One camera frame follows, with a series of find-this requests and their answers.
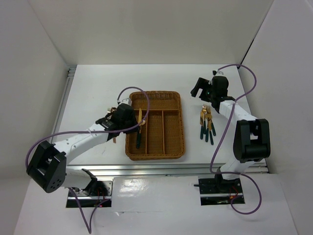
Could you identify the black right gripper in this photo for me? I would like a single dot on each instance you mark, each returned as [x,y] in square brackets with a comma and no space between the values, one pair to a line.
[201,83]

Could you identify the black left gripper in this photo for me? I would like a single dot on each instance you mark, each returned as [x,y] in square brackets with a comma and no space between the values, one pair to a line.
[131,130]

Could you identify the gold knife green handle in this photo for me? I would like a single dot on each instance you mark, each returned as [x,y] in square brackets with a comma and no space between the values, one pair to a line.
[201,120]
[139,120]

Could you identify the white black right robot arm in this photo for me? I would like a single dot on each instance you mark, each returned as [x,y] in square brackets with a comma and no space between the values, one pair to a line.
[251,139]

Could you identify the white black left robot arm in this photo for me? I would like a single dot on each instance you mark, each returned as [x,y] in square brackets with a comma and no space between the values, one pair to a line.
[49,164]

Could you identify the brown wicker cutlery tray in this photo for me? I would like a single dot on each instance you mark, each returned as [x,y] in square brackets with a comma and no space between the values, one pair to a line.
[162,136]

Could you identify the aluminium frame rail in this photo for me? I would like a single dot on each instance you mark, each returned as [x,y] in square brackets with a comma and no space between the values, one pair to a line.
[194,163]

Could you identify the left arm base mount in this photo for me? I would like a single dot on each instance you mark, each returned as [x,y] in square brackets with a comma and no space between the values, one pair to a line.
[88,189]

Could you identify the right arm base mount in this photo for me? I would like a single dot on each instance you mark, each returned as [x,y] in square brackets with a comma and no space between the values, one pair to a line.
[213,192]

